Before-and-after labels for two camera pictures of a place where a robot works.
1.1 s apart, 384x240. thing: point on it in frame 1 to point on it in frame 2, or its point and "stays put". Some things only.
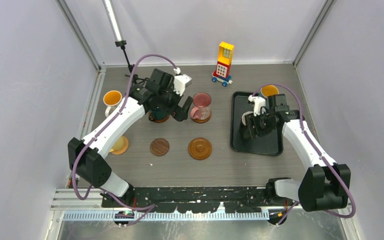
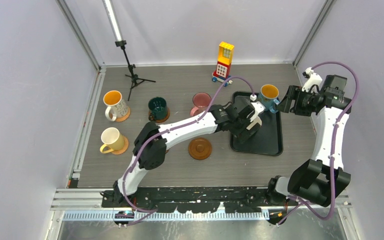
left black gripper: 181,114 to 242,136
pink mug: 201,109 stays put
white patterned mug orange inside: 111,99 stays put
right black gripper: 250,133 to 294,92
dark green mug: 158,114 stays put
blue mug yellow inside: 269,90 stays put
